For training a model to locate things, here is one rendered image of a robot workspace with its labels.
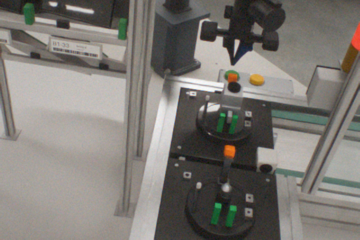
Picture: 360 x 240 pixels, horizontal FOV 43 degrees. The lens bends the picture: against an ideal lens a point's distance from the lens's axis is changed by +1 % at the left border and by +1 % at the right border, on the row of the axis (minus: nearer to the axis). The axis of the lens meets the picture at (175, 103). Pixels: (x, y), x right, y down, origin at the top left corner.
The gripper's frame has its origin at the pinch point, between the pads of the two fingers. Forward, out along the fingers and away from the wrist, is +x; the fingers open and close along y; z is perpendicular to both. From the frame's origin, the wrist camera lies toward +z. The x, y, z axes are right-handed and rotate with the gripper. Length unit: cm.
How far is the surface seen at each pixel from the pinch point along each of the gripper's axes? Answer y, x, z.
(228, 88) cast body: 1.3, 0.5, -13.9
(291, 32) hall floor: -60, 110, 209
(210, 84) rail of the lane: 4.4, 13.3, 3.4
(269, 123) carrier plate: -11.1, 12.4, -9.9
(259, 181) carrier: -8.0, 12.3, -29.4
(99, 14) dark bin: 26.7, -23.0, -30.1
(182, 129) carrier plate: 10.0, 12.3, -17.1
